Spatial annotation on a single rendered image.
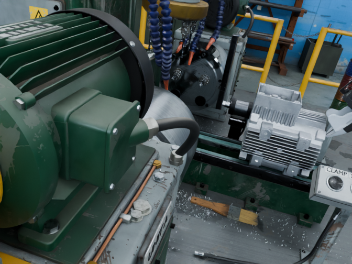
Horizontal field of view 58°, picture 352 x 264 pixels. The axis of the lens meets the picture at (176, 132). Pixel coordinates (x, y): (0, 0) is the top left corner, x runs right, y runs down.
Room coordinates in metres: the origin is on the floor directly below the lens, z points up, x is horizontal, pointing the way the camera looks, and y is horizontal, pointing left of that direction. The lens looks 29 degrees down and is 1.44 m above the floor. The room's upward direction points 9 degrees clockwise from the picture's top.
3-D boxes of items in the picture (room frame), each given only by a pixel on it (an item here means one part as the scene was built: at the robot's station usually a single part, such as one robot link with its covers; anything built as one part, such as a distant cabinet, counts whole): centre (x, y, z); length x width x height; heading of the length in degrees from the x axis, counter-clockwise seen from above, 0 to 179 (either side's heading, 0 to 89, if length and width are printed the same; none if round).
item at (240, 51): (1.49, -0.10, 0.99); 0.35 x 0.31 x 0.37; 168
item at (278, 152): (0.84, -0.31, 1.01); 0.20 x 0.19 x 0.19; 77
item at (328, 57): (5.34, -2.15, 0.41); 0.52 x 0.47 x 0.82; 83
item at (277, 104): (0.85, -0.27, 1.11); 0.12 x 0.11 x 0.07; 77
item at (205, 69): (1.23, -0.05, 1.04); 0.41 x 0.25 x 0.25; 168
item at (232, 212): (0.72, -0.18, 0.80); 0.21 x 0.05 x 0.01; 78
